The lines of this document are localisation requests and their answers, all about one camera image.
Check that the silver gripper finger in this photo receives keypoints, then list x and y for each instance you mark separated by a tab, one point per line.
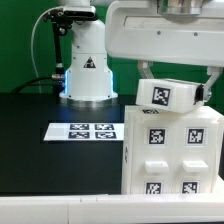
203	92

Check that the white cabinet body box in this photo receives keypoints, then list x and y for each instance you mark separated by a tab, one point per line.
139	113

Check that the black camera on stand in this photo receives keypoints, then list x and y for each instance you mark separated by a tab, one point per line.
62	19

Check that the white cabinet top block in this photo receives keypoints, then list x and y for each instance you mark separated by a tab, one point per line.
168	94

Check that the white cabinet door panel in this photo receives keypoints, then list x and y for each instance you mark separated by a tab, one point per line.
152	157
194	157

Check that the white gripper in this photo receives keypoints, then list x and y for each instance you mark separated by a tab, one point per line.
145	30

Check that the white fiducial marker base plate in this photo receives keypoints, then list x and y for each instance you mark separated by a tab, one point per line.
85	132

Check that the white L-shaped obstacle frame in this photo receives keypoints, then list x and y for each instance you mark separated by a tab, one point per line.
116	209

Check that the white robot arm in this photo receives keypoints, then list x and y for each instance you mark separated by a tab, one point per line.
89	49

